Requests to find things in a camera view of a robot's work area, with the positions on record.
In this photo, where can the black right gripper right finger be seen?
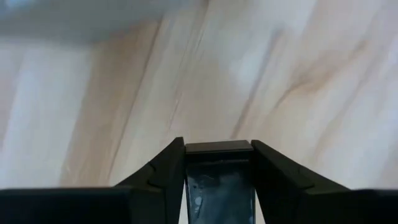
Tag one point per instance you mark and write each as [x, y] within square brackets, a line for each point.
[280, 186]

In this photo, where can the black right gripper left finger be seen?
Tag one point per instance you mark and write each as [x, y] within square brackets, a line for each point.
[161, 186]

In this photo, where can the small blue charger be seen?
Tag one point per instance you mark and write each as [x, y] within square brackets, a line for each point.
[217, 189]

